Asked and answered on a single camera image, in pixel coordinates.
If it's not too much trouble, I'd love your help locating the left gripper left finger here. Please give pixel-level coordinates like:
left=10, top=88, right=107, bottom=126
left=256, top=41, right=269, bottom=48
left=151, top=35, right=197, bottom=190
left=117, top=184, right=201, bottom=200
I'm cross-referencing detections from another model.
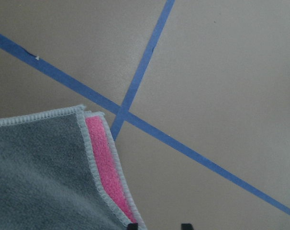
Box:
left=127, top=223, right=138, bottom=230

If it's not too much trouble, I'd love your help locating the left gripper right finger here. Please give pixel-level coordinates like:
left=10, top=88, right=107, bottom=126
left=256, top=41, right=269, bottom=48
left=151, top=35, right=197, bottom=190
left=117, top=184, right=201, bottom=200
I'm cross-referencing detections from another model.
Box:
left=181, top=223, right=192, bottom=230

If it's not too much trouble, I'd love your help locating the pink and grey towel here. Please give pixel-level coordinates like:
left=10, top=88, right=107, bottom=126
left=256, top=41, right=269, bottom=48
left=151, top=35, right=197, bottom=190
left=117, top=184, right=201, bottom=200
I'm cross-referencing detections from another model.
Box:
left=0, top=105, right=146, bottom=230

